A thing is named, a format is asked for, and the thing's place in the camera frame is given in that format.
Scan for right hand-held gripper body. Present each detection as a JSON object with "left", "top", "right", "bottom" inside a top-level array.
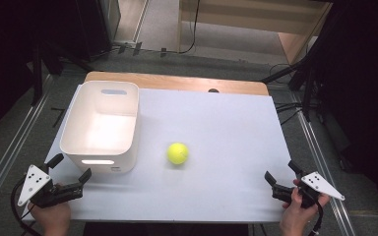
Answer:
[{"left": 272, "top": 171, "right": 346, "bottom": 209}]

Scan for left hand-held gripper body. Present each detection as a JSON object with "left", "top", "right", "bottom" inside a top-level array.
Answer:
[{"left": 17, "top": 164, "right": 84, "bottom": 209}]

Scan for white plastic bin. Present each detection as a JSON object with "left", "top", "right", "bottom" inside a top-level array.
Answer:
[{"left": 59, "top": 80, "right": 141, "bottom": 175}]

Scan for yellow tennis ball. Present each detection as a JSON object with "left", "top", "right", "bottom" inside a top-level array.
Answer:
[{"left": 166, "top": 142, "right": 190, "bottom": 166}]

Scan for person's left hand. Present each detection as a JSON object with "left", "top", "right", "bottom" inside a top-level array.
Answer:
[{"left": 28, "top": 201, "right": 72, "bottom": 236}]

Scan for person's right hand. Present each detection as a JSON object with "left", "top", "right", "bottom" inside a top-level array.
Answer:
[{"left": 279, "top": 178, "right": 331, "bottom": 236}]

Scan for white board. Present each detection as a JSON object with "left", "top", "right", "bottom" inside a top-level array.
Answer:
[{"left": 22, "top": 85, "right": 298, "bottom": 224}]

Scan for black metal stand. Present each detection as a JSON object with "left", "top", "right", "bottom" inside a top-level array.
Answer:
[{"left": 29, "top": 40, "right": 95, "bottom": 106}]

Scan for black tripod stand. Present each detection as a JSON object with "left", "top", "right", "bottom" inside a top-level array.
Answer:
[{"left": 260, "top": 0, "right": 352, "bottom": 123}]

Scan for wooden table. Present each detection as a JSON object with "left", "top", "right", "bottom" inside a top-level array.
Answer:
[{"left": 84, "top": 71, "right": 271, "bottom": 97}]

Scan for dark cabinet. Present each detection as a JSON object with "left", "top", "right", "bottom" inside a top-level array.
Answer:
[{"left": 73, "top": 0, "right": 122, "bottom": 62}]

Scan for light wooden desk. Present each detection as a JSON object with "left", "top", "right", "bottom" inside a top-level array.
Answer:
[{"left": 176, "top": 0, "right": 333, "bottom": 66}]

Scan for metal floor rail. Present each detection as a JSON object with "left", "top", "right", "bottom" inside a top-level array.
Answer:
[
  {"left": 0, "top": 74, "right": 54, "bottom": 215},
  {"left": 289, "top": 92, "right": 357, "bottom": 236}
]

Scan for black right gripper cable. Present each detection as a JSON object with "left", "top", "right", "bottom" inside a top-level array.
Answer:
[{"left": 307, "top": 196, "right": 325, "bottom": 236}]

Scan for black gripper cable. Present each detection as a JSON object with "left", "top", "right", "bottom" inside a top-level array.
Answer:
[
  {"left": 10, "top": 178, "right": 44, "bottom": 236},
  {"left": 307, "top": 196, "right": 325, "bottom": 236}
]

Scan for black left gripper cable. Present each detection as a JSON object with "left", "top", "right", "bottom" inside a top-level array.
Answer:
[{"left": 10, "top": 178, "right": 44, "bottom": 236}]

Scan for black floor cables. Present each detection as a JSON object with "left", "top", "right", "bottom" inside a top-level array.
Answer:
[{"left": 268, "top": 63, "right": 311, "bottom": 127}]

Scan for black hanging cable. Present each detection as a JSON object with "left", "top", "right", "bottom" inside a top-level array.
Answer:
[{"left": 177, "top": 0, "right": 202, "bottom": 55}]

